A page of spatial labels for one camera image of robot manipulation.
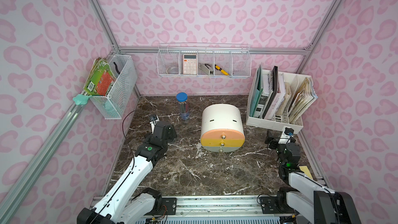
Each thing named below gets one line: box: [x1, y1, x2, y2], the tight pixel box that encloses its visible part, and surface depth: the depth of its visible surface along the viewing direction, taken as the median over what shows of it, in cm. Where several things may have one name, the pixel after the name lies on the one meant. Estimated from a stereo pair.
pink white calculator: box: [182, 53, 197, 75], surface depth 97 cm
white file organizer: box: [246, 63, 319, 135], surface depth 95 cm
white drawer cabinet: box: [200, 103, 246, 153], surface depth 82 cm
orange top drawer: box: [200, 128, 246, 140], surface depth 76 cm
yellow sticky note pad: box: [298, 165, 314, 180], surface depth 85 cm
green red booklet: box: [82, 57, 118, 97], surface depth 73 cm
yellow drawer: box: [201, 137, 246, 147], surface depth 82 cm
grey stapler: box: [199, 62, 215, 75], surface depth 101 cm
